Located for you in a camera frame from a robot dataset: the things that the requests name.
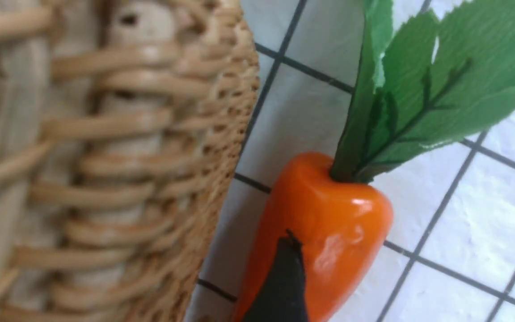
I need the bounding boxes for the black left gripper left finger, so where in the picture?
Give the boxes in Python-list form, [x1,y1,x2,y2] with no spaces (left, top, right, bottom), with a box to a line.
[242,229,309,322]

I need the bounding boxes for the orange toy carrot with leaves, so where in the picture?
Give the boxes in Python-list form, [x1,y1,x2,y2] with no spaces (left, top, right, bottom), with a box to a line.
[232,0,515,322]

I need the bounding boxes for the white checkered tablecloth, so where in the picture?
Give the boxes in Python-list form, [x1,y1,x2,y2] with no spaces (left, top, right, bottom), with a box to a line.
[185,0,515,322]

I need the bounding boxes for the woven wicker basket green lining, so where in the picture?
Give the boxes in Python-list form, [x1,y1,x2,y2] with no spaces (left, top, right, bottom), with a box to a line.
[0,0,260,322]

